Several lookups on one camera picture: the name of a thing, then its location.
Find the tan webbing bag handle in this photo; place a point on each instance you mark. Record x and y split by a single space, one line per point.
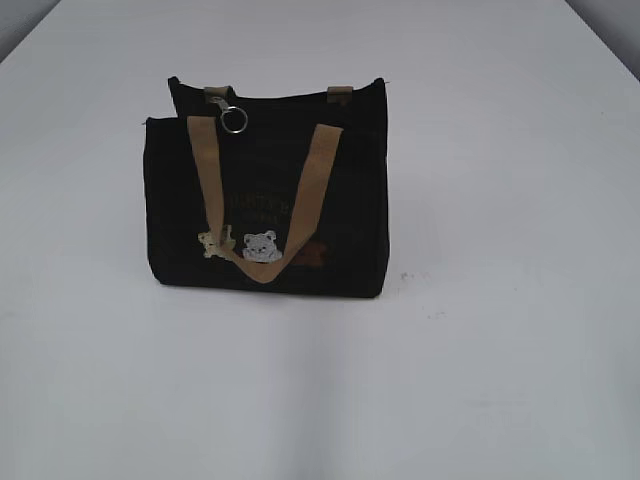
307 208

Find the silver key ring clip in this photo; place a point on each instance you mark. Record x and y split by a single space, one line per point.
233 119

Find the black canvas tote bag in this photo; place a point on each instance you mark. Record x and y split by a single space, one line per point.
348 254

